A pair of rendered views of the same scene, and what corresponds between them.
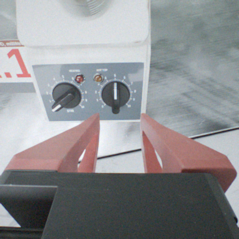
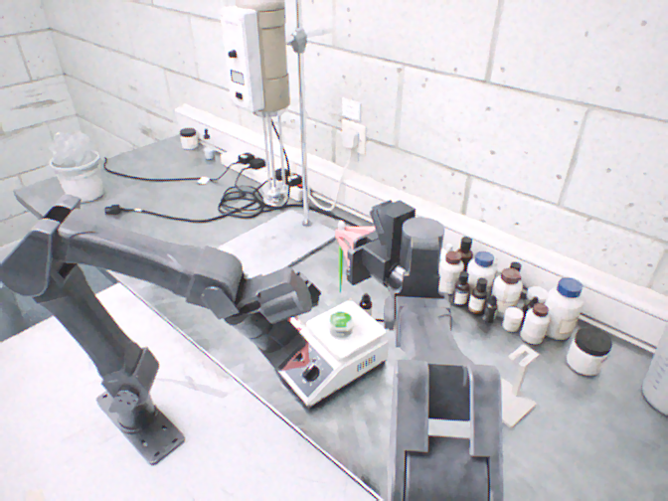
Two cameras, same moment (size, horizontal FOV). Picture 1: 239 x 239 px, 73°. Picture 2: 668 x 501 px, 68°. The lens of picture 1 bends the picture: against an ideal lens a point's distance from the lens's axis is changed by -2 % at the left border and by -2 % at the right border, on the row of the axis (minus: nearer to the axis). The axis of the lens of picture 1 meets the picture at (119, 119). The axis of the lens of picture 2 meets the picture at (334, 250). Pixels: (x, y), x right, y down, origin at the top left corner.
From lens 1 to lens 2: 0.83 m
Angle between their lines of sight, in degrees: 58
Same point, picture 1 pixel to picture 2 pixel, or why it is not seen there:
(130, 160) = (275, 421)
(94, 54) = (322, 350)
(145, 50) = (339, 366)
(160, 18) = (376, 384)
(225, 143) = (332, 474)
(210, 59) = (378, 424)
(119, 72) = (322, 365)
